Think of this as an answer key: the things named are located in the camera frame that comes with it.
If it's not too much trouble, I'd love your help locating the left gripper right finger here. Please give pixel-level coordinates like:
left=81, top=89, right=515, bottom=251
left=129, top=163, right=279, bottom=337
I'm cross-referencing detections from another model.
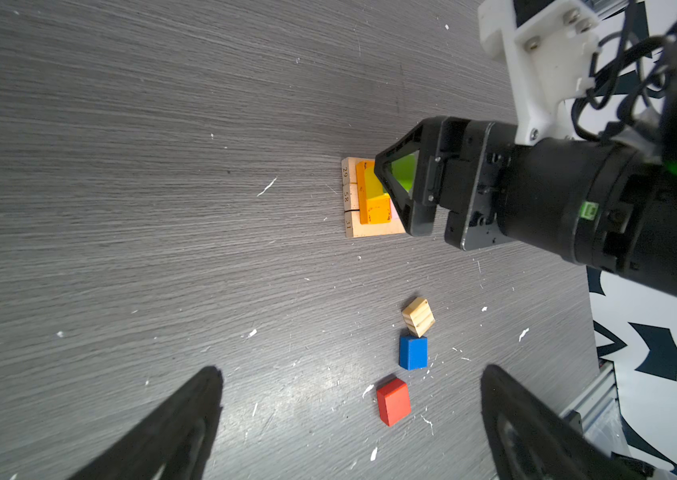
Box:
left=481, top=364, right=639, bottom=479

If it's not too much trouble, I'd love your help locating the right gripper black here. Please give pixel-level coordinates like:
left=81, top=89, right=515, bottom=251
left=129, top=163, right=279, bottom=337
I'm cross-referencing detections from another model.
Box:
left=375, top=116, right=518, bottom=251

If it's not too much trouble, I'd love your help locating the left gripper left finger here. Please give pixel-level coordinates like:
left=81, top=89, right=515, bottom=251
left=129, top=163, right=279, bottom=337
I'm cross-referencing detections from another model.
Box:
left=72, top=366, right=224, bottom=479

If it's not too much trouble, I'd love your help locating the green wood block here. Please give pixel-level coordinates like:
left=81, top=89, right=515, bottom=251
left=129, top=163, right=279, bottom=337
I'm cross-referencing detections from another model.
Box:
left=391, top=151, right=419, bottom=195

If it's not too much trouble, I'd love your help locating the yellow wood block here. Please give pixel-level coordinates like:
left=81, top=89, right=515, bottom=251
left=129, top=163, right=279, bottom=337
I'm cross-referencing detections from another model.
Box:
left=358, top=166, right=389, bottom=200

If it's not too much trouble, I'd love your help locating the natural wood block front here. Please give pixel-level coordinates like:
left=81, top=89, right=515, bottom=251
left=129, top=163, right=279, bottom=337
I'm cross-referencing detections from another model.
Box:
left=345, top=210, right=406, bottom=239

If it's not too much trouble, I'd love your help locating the natural wood block long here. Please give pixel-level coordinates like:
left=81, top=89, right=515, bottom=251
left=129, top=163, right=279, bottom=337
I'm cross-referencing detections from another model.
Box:
left=342, top=157, right=375, bottom=185

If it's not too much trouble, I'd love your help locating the small natural wood cube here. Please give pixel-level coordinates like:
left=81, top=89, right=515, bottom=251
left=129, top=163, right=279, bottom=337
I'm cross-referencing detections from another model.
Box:
left=402, top=297, right=436, bottom=338

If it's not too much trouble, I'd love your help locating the blue wood cube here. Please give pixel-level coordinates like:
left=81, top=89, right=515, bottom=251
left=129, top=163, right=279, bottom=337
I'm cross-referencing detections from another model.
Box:
left=399, top=336, right=429, bottom=371

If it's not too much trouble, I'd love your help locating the red wood cube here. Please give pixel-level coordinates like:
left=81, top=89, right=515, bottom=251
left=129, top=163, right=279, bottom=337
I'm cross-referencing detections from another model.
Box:
left=377, top=378, right=412, bottom=427

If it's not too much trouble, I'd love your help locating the pink wood block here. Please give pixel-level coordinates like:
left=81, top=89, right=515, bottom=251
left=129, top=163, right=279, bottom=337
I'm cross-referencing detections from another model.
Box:
left=390, top=201, right=400, bottom=220

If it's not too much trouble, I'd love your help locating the orange wood block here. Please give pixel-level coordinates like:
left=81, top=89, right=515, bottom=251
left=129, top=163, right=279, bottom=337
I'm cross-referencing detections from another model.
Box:
left=360, top=194, right=393, bottom=225

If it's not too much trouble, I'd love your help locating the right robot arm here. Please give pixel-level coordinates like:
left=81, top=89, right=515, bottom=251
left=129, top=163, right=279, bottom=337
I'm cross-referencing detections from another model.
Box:
left=375, top=1, right=677, bottom=297

